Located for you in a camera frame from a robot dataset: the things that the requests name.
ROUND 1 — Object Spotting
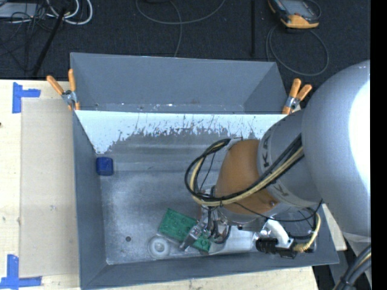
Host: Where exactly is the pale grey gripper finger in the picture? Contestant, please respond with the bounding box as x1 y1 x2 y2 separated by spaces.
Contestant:
179 225 201 251

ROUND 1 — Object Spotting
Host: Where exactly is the dark green block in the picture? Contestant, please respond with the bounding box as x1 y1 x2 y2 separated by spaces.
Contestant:
157 207 213 255

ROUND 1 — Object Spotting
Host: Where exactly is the grey metal bin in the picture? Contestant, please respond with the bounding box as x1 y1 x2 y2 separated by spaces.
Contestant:
69 52 341 290

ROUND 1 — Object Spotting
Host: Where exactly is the blue sponge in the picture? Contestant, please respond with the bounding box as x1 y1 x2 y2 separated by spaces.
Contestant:
96 156 115 177

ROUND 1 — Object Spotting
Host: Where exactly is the pale wood flat board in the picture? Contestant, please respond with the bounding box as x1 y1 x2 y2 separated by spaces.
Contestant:
18 97 80 279

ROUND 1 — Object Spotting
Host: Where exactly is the black cylinder on white bracket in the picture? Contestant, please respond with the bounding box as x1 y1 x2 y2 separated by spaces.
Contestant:
255 218 299 260

